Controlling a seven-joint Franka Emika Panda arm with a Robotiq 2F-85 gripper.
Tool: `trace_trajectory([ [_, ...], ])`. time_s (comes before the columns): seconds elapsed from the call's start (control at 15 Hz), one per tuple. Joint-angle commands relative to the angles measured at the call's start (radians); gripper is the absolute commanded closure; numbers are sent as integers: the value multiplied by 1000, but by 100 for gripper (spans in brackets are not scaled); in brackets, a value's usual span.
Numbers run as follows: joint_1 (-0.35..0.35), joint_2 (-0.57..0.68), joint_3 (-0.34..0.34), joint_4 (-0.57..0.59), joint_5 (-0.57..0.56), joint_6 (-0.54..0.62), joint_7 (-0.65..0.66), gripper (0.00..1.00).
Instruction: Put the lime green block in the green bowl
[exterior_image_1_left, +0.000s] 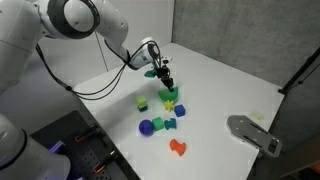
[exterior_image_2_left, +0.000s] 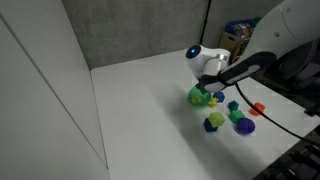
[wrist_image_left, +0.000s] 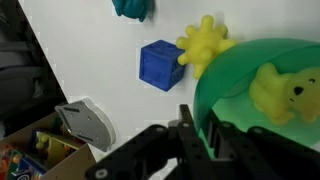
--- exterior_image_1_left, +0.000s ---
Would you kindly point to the green cube block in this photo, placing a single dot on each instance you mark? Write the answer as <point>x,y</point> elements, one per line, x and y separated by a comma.
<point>158,124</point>

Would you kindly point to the black perforated base board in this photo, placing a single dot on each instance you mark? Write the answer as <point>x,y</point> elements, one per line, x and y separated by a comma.
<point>76,156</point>

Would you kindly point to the pale yellow paper tag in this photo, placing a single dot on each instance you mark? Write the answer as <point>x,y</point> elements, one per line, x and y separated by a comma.
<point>256,116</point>

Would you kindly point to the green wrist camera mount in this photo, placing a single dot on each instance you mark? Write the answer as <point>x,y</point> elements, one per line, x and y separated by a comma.
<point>150,73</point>

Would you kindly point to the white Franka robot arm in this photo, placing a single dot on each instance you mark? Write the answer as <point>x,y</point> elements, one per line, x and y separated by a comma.
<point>20,26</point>

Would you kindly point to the black stand pole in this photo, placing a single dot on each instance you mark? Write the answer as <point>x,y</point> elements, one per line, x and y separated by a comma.
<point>300,71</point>

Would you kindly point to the orange notched block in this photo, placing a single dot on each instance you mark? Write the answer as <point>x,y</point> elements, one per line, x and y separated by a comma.
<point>177,147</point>

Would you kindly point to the green plastic bowl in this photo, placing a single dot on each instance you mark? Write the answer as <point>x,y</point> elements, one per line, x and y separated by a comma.
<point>166,96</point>

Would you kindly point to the lime green block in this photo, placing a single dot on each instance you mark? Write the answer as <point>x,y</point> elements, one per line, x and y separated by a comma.
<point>141,101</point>

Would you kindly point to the yellow spiky star toy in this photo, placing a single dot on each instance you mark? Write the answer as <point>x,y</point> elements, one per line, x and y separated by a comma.
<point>169,106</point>

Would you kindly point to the purple spiky ball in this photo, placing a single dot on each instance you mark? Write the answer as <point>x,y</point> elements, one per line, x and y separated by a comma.
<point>146,127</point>

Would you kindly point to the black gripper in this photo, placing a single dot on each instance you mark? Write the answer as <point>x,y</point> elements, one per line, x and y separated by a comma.
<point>163,69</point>

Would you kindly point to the grey metal plate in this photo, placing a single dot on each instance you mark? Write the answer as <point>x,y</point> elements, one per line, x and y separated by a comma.
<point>251,133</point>

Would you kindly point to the blue hexagonal block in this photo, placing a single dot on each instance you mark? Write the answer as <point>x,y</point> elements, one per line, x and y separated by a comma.
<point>180,110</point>

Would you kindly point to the teal notched block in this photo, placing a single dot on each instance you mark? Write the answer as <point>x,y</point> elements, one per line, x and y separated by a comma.
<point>170,124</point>

